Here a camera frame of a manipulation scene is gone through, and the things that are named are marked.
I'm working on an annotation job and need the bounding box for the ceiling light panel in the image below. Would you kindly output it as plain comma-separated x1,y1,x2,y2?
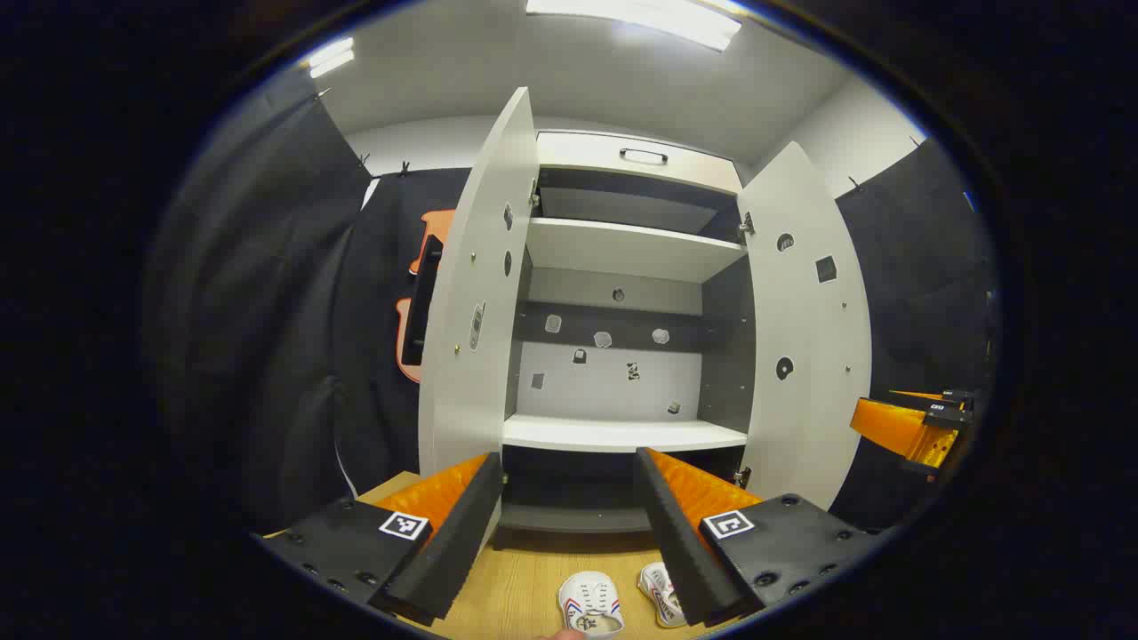
307,37,357,79
525,0,743,52

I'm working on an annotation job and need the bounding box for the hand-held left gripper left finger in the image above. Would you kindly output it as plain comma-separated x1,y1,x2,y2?
253,452,505,628

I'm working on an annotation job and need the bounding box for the white canvas shoe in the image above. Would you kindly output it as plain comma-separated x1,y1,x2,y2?
557,571,625,639
637,562,690,628

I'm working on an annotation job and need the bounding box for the black backdrop cloth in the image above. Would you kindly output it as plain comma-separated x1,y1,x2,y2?
142,67,997,534

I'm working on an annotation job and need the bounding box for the cabinet door with headphone sticker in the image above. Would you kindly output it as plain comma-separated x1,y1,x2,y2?
736,140,874,514

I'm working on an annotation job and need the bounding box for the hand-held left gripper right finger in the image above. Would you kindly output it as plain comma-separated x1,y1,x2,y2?
633,446,881,628

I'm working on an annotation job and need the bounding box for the cabinet door with camera sticker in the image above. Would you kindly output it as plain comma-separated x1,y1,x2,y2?
400,86,541,559

